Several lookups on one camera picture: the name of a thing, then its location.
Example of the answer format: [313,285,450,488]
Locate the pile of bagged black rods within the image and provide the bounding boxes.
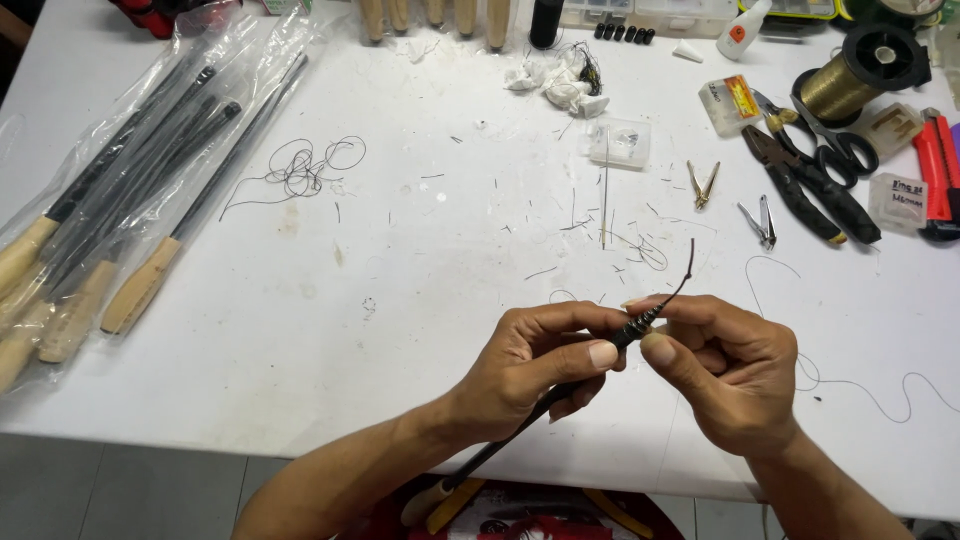
[0,7,316,397]

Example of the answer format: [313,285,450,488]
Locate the small clear plastic box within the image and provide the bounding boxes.
[588,115,653,171]

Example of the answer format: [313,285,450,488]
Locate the red black object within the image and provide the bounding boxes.
[107,0,246,41]

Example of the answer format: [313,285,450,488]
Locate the brass nail clipper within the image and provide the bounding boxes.
[685,159,722,212]

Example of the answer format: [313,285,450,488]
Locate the yellow rimmed clear box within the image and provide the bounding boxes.
[738,0,843,22]

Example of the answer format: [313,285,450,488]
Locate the person's red yellow shirt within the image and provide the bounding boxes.
[358,477,685,540]

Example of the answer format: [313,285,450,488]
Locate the black rod with wooden handle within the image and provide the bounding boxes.
[401,238,696,528]

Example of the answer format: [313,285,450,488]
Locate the tangled black thread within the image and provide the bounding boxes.
[219,135,368,223]

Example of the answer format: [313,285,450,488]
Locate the clear compartment box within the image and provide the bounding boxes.
[560,0,741,40]

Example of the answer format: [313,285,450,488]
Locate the black handled scissors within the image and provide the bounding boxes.
[750,87,880,190]

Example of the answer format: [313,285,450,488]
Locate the black thread spool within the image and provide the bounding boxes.
[528,0,566,51]

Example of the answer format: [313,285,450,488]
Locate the clear box with tan parts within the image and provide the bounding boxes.
[853,102,926,159]

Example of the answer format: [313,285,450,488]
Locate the black handled pliers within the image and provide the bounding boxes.
[741,123,883,247]

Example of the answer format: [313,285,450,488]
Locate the row of black end caps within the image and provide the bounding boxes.
[593,23,657,46]

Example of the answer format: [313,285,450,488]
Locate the clear box with orange label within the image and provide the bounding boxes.
[698,74,764,139]

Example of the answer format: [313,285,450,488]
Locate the crumpled white tissue pile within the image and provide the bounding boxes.
[503,52,611,120]

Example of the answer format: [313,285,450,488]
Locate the white glue bottle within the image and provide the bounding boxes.
[715,0,774,63]

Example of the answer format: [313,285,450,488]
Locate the gold thread spool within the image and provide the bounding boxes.
[790,21,933,130]

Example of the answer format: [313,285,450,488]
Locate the clear box with handwritten label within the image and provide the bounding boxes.
[867,171,930,231]

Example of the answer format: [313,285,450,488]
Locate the small black thread knot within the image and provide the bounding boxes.
[567,40,605,98]

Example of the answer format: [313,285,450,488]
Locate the silver nail clipper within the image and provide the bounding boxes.
[736,194,778,252]

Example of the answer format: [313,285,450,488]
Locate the person's left hand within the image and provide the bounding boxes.
[459,300,628,445]

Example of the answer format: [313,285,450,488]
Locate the long black thread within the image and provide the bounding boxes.
[744,255,960,426]

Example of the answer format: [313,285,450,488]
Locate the green line spool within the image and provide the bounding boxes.
[838,0,955,33]

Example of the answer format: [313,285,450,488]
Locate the thin long needle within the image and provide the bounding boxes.
[600,133,611,252]

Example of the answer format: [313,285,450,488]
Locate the scattered black thread clippings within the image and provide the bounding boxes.
[418,133,723,303]

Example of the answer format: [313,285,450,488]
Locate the red utility knife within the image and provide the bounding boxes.
[912,107,960,243]

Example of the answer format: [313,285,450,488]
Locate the person's right hand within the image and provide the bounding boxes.
[622,294,801,459]

